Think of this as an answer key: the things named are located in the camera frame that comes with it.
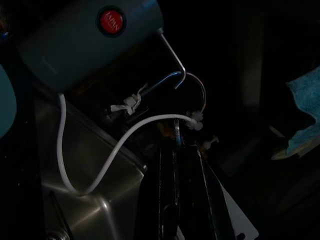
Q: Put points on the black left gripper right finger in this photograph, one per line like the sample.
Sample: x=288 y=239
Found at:
x=200 y=200

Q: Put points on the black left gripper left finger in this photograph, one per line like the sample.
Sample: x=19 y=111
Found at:
x=162 y=200

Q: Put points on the chrome faucet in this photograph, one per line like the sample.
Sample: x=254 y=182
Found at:
x=175 y=53

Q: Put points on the white zip tie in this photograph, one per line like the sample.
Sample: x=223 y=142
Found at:
x=210 y=143
x=195 y=121
x=131 y=102

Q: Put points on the stainless steel sink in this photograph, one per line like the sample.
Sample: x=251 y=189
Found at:
x=95 y=155

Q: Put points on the teal blue cleaning cloth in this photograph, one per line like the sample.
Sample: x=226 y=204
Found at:
x=305 y=105

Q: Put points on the grey-blue cylindrical canister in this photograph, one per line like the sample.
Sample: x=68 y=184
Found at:
x=75 y=45

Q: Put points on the teal plate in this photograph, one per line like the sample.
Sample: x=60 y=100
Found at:
x=7 y=102

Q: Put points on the pale grey right wrist camera mount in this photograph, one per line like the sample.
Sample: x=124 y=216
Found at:
x=240 y=220

